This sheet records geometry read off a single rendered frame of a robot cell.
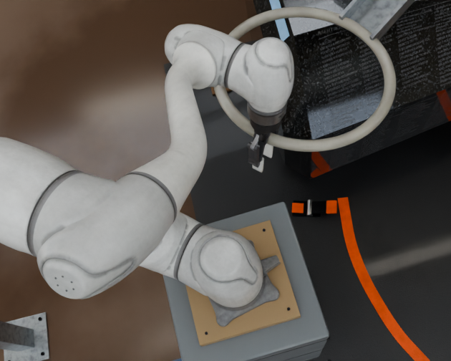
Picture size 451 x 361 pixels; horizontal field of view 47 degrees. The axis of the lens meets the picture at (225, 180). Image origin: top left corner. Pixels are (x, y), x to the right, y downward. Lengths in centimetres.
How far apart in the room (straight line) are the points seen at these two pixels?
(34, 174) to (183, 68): 44
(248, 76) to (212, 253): 40
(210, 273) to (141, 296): 122
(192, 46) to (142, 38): 187
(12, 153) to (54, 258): 18
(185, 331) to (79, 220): 86
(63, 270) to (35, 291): 191
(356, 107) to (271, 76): 81
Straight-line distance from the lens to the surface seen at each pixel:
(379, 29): 155
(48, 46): 314
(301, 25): 176
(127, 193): 71
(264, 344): 146
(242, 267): 119
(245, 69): 109
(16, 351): 253
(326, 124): 182
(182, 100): 95
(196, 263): 121
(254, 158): 130
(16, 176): 73
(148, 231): 70
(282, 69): 106
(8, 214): 73
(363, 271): 230
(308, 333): 146
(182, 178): 78
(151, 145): 260
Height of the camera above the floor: 225
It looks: 67 degrees down
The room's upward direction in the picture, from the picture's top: 19 degrees counter-clockwise
